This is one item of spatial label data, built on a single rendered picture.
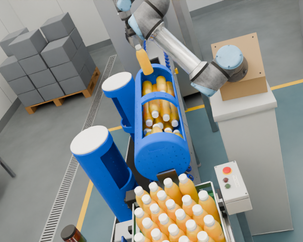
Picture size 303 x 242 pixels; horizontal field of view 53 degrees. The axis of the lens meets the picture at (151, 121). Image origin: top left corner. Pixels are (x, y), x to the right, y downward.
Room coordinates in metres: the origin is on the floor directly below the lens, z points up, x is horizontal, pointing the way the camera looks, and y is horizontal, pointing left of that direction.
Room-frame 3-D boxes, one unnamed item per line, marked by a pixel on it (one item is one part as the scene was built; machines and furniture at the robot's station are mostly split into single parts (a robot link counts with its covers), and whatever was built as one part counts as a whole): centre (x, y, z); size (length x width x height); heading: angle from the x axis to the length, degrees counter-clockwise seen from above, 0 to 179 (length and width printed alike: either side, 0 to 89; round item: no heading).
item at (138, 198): (1.06, 0.19, 0.99); 0.07 x 0.07 x 0.19
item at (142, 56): (1.92, -0.12, 1.32); 0.07 x 0.07 x 0.19
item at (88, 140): (1.76, 0.43, 1.03); 0.28 x 0.28 x 0.01
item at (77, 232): (0.85, 0.47, 1.23); 0.06 x 0.06 x 0.04
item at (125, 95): (2.44, 0.13, 0.59); 0.28 x 0.28 x 0.88
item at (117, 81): (2.44, 0.13, 1.03); 0.28 x 0.28 x 0.01
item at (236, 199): (0.89, -0.20, 1.05); 0.20 x 0.10 x 0.10; 168
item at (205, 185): (1.07, 0.06, 0.96); 0.40 x 0.01 x 0.03; 78
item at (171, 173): (1.15, 0.04, 0.99); 0.10 x 0.02 x 0.12; 78
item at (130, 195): (1.15, 0.24, 0.95); 0.10 x 0.07 x 0.10; 78
